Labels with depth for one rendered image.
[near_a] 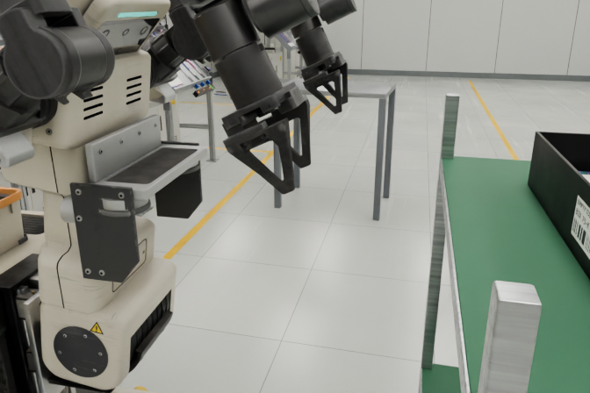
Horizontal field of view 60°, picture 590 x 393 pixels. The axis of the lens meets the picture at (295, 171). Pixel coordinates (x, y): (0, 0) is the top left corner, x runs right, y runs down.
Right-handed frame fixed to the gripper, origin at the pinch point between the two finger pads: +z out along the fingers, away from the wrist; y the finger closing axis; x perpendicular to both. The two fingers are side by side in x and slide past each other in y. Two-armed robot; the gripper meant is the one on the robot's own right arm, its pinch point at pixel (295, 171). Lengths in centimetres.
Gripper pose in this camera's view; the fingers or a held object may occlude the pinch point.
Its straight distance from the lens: 58.2
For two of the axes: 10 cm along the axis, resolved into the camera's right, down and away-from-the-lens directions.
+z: 4.3, 8.9, 1.8
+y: 2.1, -2.9, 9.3
